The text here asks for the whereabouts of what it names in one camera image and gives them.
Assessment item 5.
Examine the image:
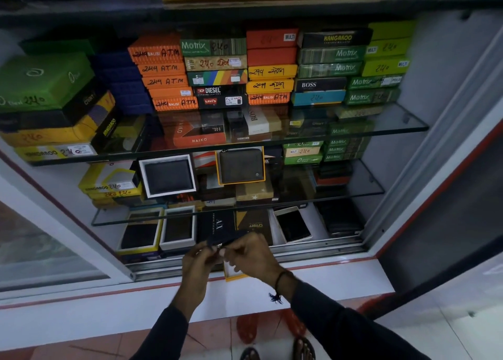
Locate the small tan wallet box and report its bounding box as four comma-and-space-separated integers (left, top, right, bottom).
283, 147, 324, 158

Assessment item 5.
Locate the black box with white label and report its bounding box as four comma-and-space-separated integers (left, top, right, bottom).
193, 84, 248, 97

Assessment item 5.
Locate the large yellow wallet box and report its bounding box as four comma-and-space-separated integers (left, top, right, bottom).
0, 92, 117, 148

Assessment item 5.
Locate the open yellow-rimmed wallet box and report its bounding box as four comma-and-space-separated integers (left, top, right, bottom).
223, 260, 249, 282

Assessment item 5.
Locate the multicolour striped wallet box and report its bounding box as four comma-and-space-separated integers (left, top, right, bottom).
187, 69, 248, 87

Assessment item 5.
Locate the black thread bracelet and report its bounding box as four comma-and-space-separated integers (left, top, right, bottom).
269, 270, 296, 305

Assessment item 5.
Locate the tan box with star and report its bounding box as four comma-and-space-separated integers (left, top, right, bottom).
235, 180, 275, 202

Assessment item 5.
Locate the stack of green striped boxes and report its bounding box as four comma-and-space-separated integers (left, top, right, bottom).
322, 120, 375, 163

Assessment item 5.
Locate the long glass shelf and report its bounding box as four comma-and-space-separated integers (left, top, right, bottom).
29, 103, 430, 167

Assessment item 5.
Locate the open white box tan wallet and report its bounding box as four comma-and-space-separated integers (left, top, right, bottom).
273, 205, 314, 245

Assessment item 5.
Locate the person's left hand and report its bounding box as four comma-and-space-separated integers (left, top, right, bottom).
182, 241, 226, 294

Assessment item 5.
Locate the orange and black wallet box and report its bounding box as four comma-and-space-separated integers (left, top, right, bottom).
162, 112, 228, 149

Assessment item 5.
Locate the person's right forearm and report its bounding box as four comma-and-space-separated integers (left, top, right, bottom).
275, 271, 431, 360

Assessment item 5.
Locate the large green wallet box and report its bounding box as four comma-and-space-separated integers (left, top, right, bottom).
0, 52, 96, 113

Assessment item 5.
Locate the tall black box white print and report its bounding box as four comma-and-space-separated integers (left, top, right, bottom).
196, 209, 237, 247

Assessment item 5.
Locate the dark cabinet shelf board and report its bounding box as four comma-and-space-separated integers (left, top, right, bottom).
0, 0, 503, 30

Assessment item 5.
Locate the person's left forearm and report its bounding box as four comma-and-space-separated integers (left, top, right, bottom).
131, 287, 207, 360

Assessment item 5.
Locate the tan patterned wallet box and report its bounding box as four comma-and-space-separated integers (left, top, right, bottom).
184, 55, 248, 72

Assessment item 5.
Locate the dark grey wallet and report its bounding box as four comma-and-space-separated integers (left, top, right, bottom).
144, 159, 193, 195

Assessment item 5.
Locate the white and yellow wallet box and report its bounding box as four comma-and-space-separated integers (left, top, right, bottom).
15, 143, 99, 162

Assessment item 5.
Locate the black leather wallet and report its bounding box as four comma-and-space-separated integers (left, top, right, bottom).
315, 200, 364, 237

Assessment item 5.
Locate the large black wallet box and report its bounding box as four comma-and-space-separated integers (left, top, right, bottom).
0, 81, 107, 133

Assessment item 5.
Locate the aluminium door frame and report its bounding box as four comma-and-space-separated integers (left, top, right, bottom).
361, 29, 503, 255

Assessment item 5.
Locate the dark navy wallet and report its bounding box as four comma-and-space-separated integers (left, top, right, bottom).
206, 230, 253, 251

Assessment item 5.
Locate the black box with white print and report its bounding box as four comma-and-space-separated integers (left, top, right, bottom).
294, 77, 349, 93

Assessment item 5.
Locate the brown wallet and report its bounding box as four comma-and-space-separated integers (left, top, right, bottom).
218, 148, 264, 184

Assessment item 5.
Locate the person's right foot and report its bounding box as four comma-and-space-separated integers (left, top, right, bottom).
292, 336, 316, 360

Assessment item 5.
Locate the person's right hand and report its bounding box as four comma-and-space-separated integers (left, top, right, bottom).
219, 232, 291, 290

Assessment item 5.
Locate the glass sliding door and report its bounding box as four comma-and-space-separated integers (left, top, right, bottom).
0, 200, 111, 293

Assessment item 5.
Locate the stack of dark blue boxes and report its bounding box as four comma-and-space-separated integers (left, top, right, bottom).
91, 50, 155, 116

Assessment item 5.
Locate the black box with gold print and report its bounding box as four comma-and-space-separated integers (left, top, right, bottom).
234, 208, 274, 247

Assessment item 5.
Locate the green striped wallet box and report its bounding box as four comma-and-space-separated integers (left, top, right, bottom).
179, 38, 248, 57
297, 47, 368, 66
345, 88, 402, 106
347, 74, 406, 90
297, 62, 363, 79

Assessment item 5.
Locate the aluminium sliding door track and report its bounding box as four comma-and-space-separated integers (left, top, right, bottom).
125, 235, 368, 282

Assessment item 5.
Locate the yellow and black wallet box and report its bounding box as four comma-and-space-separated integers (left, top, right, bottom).
78, 162, 141, 196

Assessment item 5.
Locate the open yellow wallet box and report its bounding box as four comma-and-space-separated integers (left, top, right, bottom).
116, 207, 165, 257

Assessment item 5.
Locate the white display cabinet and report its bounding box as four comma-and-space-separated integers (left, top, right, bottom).
0, 0, 503, 352

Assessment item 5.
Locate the open orange-rimmed wallet box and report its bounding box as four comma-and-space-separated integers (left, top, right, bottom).
215, 147, 266, 186

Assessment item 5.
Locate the red and black wallet box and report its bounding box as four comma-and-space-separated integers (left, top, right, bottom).
310, 162, 354, 187

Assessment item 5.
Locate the small open white wallet box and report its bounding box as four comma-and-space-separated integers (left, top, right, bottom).
159, 205, 197, 252

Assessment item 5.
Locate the black box with red label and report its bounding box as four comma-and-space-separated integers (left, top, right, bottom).
196, 95, 248, 110

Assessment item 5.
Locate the dark green wallet box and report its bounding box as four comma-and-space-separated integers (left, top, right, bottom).
20, 37, 97, 56

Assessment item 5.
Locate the short glass shelf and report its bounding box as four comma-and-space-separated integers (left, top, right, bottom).
91, 159, 386, 227

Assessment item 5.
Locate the lime green wallet box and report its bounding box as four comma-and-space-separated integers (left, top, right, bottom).
361, 56, 412, 77
365, 38, 413, 60
368, 20, 417, 41

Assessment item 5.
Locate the black box with yellow print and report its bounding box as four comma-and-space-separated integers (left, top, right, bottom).
90, 108, 123, 153
297, 28, 373, 50

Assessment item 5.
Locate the light blue wallet box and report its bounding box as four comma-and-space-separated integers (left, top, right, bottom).
291, 90, 347, 107

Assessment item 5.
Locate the olive wallet box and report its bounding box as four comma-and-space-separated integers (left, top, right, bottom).
334, 105, 384, 120

